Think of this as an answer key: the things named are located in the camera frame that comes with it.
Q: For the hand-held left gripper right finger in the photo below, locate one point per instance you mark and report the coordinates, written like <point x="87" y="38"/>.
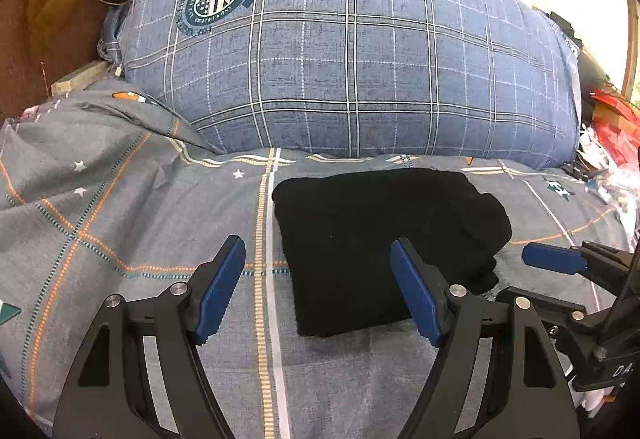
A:
<point x="417" y="291"/>

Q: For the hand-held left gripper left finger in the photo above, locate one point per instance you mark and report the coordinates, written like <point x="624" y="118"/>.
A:
<point x="222" y="289"/>

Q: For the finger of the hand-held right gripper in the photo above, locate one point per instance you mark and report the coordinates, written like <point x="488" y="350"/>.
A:
<point x="565" y="313"/>
<point x="550" y="256"/>

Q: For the black pants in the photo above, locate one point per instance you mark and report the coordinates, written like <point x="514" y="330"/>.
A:
<point x="380" y="244"/>

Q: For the white plastic bags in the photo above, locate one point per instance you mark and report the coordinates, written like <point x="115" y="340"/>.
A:
<point x="607" y="179"/>

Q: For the grey patterned bed sheet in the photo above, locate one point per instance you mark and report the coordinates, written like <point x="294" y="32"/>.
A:
<point x="125" y="219"/>

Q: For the red packets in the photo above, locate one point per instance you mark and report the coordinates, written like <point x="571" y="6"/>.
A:
<point x="617" y="119"/>

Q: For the black bag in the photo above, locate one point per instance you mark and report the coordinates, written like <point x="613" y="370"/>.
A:
<point x="565" y="29"/>

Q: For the blue plaid pillow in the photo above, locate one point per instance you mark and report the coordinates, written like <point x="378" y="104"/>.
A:
<point x="350" y="59"/>

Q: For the wooden board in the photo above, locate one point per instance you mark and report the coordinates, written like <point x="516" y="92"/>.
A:
<point x="82" y="78"/>

